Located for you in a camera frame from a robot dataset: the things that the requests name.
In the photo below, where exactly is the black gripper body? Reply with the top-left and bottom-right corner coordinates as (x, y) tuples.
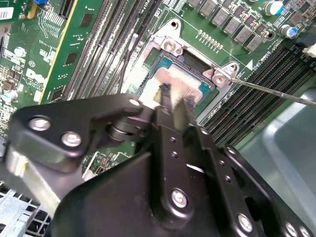
(49, 152), (262, 237)

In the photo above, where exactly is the silver CPU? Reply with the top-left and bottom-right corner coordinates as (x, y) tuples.
(138, 55), (214, 111)

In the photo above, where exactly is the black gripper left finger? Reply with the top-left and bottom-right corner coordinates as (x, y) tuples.
(4, 83), (197, 224)

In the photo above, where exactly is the wire locking lever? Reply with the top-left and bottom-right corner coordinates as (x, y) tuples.
(229, 77), (316, 107)
(118, 34), (139, 94)

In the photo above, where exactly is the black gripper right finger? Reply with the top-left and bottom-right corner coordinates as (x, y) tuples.
(173, 98), (316, 237)

